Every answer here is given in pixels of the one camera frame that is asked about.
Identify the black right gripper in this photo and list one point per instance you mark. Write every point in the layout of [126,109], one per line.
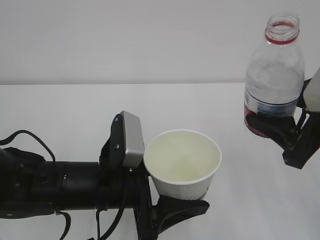
[300,141]

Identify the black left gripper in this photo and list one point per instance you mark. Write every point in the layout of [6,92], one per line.
[129,188]

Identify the white paper cup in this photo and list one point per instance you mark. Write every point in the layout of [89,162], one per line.
[182,163]

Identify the clear plastic water bottle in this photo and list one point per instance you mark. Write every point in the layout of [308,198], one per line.
[276,71]

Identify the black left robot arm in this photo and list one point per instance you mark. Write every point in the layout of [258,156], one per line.
[30,186]

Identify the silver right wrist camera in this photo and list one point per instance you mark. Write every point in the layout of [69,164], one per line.
[311,94]

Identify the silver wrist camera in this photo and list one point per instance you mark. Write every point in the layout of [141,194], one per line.
[311,94]
[125,146]

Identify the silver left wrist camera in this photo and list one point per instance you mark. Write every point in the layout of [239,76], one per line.
[125,146]

